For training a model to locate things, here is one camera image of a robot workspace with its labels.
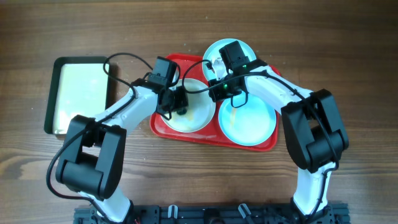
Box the light blue plate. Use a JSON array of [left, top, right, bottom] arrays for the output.
[[218, 93, 277, 146], [202, 39, 257, 81]]

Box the green yellow sponge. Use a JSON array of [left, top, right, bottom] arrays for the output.
[[175, 106, 188, 116]]

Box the red plastic tray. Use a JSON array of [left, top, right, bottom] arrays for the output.
[[149, 53, 282, 152]]

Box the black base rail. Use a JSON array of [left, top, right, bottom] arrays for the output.
[[73, 203, 351, 224]]

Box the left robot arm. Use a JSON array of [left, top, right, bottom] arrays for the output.
[[47, 78, 188, 223]]

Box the white plate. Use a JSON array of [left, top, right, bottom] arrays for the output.
[[161, 91, 216, 133]]

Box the light blue top plate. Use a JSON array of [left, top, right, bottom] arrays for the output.
[[202, 39, 257, 81]]

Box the left black cable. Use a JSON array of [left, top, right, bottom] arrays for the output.
[[45, 52, 156, 218]]

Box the dark green water tray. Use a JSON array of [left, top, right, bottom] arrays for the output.
[[44, 56, 109, 136]]

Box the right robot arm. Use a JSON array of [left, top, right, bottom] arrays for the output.
[[203, 39, 349, 223]]

